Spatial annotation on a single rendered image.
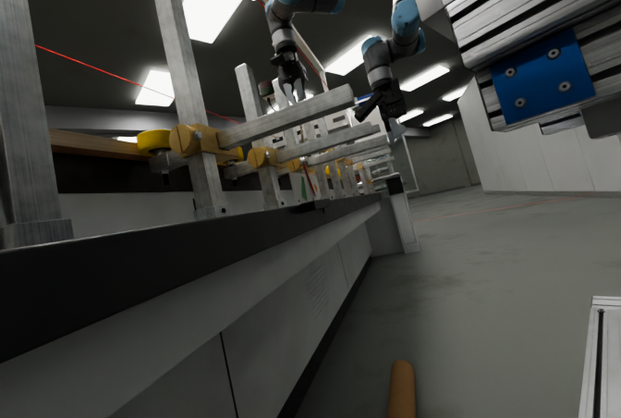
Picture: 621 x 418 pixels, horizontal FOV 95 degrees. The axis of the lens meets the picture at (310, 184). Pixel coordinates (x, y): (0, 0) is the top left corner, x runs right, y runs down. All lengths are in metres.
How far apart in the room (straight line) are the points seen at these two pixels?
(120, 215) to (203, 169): 0.22
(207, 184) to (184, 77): 0.20
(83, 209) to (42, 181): 0.28
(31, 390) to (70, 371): 0.03
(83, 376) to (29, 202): 0.17
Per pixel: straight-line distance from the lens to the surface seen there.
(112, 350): 0.41
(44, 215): 0.36
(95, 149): 0.65
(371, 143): 0.97
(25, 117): 0.39
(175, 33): 0.64
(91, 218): 0.64
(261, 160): 0.72
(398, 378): 1.16
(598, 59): 0.48
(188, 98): 0.57
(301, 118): 0.50
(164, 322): 0.45
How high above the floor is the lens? 0.67
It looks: 5 degrees up
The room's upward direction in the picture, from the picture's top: 14 degrees counter-clockwise
